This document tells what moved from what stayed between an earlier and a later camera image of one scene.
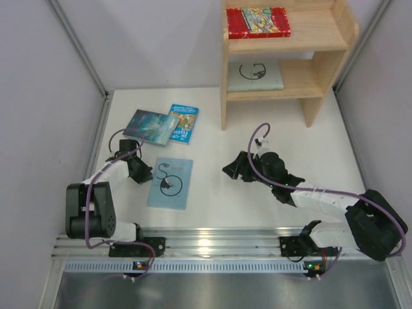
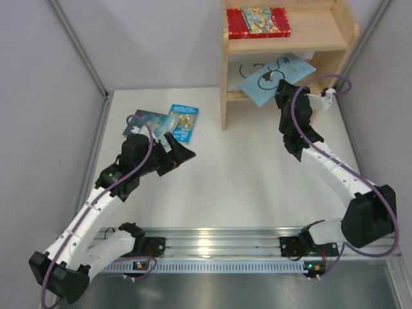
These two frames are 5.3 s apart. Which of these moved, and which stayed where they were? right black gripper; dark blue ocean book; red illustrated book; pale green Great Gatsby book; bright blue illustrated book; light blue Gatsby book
Moved: light blue Gatsby book; right black gripper
Stayed: red illustrated book; bright blue illustrated book; dark blue ocean book; pale green Great Gatsby book
